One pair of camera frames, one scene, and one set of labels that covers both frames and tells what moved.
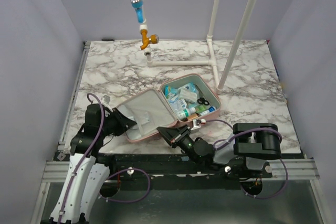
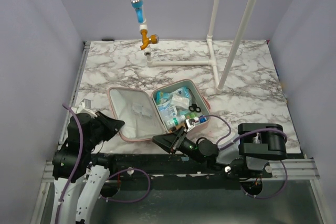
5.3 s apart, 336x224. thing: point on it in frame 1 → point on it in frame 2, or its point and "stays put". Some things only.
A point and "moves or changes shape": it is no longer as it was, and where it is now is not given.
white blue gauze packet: (189, 96) → (167, 110)
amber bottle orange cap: (191, 117) moves or changes shape
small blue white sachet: (144, 118) → (142, 109)
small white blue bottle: (210, 109) → (202, 119)
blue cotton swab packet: (170, 91) → (160, 95)
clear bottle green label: (184, 113) → (175, 120)
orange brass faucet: (153, 39) stays put
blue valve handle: (137, 3) stays put
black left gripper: (124, 121) → (113, 126)
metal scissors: (202, 100) → (193, 107)
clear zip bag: (189, 94) → (179, 99)
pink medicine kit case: (179, 99) moves or changes shape
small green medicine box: (200, 108) → (191, 116)
